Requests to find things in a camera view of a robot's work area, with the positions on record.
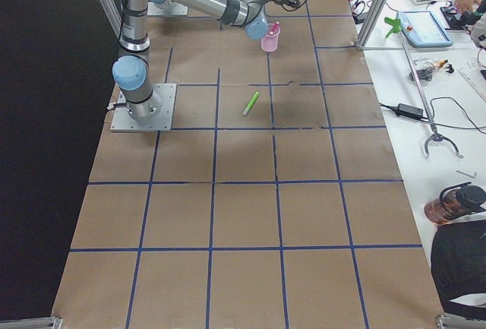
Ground green marker pen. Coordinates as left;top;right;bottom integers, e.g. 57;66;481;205
242;91;260;116

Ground green handled grabber tool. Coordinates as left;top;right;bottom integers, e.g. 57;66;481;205
384;17;463;159

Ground black backpack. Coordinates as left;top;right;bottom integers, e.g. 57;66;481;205
431;220;485;320

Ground brown paper table cover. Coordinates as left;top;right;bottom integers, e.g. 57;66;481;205
52;0;440;328

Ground black laptop power brick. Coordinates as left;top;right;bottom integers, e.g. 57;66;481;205
396;103;424;120

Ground pink marker pen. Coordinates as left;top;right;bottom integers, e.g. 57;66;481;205
268;21;279;36

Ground teach pendant tablet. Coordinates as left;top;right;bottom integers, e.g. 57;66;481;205
396;11;453;48

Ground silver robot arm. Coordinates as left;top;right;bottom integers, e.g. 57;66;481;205
110;0;301;131

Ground amber water bottle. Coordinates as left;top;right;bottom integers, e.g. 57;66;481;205
424;182;485;225

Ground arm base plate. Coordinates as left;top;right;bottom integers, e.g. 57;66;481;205
110;84;177;132
147;0;188;17

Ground right aluminium frame post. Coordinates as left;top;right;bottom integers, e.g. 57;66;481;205
355;0;387;51

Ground pink mesh cup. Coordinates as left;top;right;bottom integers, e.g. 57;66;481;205
260;23;280;52

